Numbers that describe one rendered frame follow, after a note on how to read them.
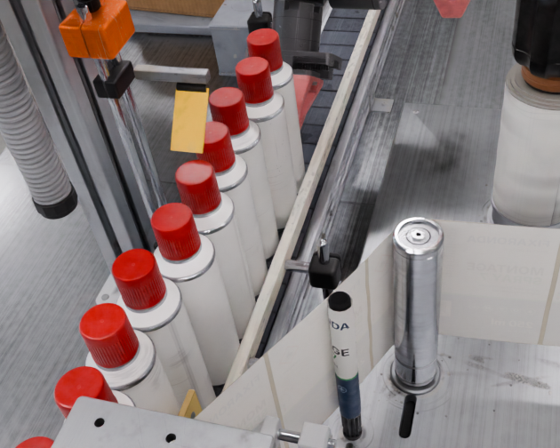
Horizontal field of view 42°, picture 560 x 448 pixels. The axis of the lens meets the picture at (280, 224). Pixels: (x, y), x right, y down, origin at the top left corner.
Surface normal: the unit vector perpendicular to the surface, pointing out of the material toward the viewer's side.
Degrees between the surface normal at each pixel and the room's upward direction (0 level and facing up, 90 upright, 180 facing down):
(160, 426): 0
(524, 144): 91
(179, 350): 90
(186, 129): 47
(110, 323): 2
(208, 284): 90
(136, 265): 3
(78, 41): 90
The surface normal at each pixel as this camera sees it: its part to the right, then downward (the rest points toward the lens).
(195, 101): -0.29, 0.04
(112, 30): 0.95, 0.11
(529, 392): -0.12, -0.70
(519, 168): -0.71, 0.55
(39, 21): -0.28, 0.70
